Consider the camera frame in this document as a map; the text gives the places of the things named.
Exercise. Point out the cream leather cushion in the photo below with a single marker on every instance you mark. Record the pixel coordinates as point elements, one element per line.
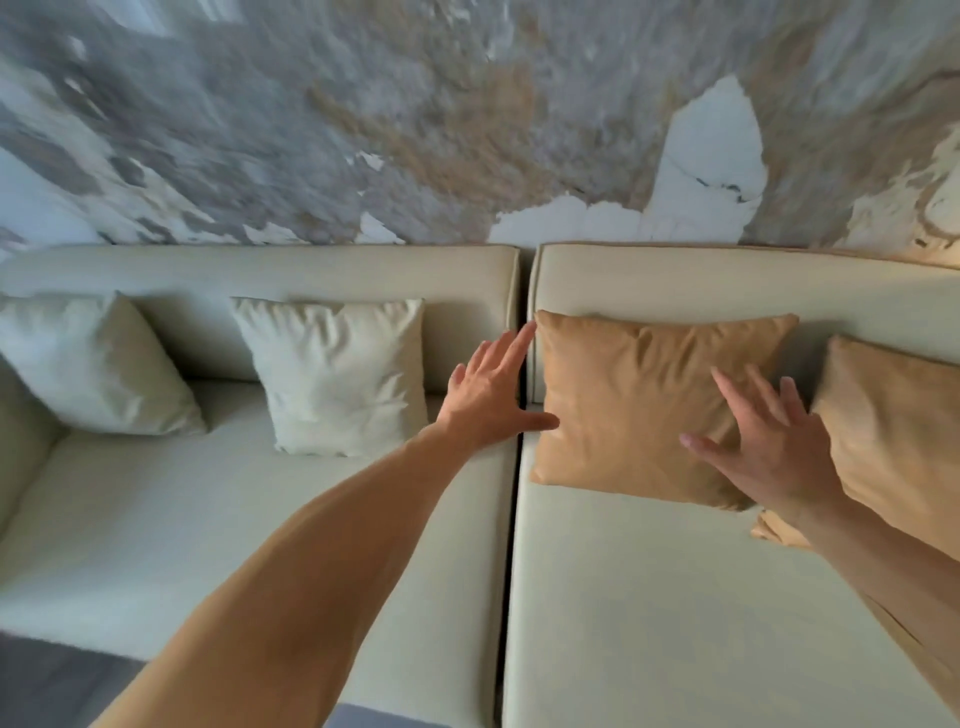
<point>337,375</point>
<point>90,360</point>

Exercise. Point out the person's right forearm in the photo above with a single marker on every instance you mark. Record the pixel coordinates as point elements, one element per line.
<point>900,585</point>

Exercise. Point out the person's left forearm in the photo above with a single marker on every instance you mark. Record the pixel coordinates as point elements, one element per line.
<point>285,600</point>

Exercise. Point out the tan leather cushion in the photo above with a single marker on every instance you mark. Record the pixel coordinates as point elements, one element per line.
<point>892,420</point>
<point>622,390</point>

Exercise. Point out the beige leather sofa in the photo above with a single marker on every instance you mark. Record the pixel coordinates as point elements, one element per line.
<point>637,600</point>

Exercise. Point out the person's right hand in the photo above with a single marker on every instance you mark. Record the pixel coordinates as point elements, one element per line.
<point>780,457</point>

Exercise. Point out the person's left hand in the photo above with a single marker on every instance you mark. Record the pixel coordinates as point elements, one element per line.
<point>484,405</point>

